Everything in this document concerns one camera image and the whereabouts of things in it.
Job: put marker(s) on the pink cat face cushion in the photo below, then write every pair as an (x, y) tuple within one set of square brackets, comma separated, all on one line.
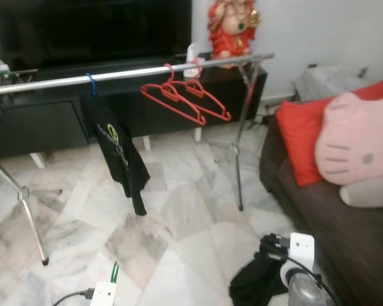
[(357, 140)]

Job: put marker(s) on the red and gold deity statue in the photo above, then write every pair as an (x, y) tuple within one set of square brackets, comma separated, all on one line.
[(233, 35)]

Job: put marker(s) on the red plastic hanger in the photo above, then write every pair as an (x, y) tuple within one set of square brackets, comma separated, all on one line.
[(217, 109), (171, 81)]

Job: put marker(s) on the grey open-eyed Totoro plush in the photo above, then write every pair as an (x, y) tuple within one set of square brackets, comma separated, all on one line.
[(367, 191)]

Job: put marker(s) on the grey cloth cover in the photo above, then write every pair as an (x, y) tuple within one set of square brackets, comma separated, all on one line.
[(325, 83)]

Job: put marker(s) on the dark grey fabric sofa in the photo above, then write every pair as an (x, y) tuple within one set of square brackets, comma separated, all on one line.
[(345, 248)]

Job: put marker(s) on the blue plastic hanger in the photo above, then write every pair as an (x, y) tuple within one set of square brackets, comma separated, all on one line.
[(90, 83)]

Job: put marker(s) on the black flat screen television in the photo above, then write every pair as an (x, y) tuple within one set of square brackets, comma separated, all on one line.
[(89, 29)]

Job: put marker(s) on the green plastic hanger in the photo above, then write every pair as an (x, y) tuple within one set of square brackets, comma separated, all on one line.
[(114, 274)]

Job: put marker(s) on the small white pink box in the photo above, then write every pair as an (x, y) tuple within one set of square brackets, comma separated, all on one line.
[(193, 54)]

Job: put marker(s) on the black low TV cabinet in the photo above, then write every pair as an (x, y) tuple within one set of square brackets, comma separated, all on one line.
[(51, 124)]

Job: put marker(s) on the silver metal clothes rack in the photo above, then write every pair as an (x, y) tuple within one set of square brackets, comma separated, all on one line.
[(127, 73)]

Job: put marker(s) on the black T-shirt with logo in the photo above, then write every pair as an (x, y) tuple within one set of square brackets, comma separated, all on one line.
[(118, 153), (255, 284)]

